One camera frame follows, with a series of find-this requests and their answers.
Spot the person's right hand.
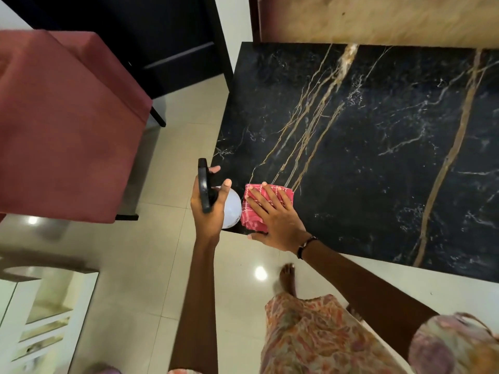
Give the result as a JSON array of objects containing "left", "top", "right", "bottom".
[{"left": 246, "top": 182, "right": 309, "bottom": 253}]

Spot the person's left hand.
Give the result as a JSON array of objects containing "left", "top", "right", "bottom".
[{"left": 191, "top": 165, "right": 232, "bottom": 246}]

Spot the red patterned cloth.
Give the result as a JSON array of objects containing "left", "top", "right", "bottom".
[{"left": 240, "top": 183, "right": 295, "bottom": 233}]

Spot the white spray bottle black trigger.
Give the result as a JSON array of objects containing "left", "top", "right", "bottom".
[{"left": 197, "top": 158, "right": 242, "bottom": 230}]

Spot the person's left forearm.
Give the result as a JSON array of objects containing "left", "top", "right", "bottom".
[{"left": 168, "top": 237, "right": 221, "bottom": 373}]

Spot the person's right forearm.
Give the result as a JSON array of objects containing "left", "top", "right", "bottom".
[{"left": 299, "top": 239, "right": 440, "bottom": 362}]

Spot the person's bare foot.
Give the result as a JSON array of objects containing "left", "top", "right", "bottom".
[{"left": 279, "top": 263, "right": 297, "bottom": 297}]

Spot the floral patterned dress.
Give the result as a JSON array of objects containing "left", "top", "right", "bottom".
[{"left": 168, "top": 293, "right": 499, "bottom": 374}]

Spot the black cabinet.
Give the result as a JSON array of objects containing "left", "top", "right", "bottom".
[{"left": 3, "top": 0, "right": 234, "bottom": 100}]

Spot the red upholstered chair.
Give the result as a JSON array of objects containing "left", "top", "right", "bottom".
[{"left": 0, "top": 29, "right": 167, "bottom": 224}]

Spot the white shelf unit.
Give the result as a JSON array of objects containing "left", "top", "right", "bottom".
[{"left": 0, "top": 266, "right": 100, "bottom": 374}]

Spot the dark beaded bracelet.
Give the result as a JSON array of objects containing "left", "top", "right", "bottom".
[{"left": 297, "top": 236, "right": 319, "bottom": 260}]

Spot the brown wooden frame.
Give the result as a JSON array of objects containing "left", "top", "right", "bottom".
[{"left": 248, "top": 0, "right": 263, "bottom": 43}]

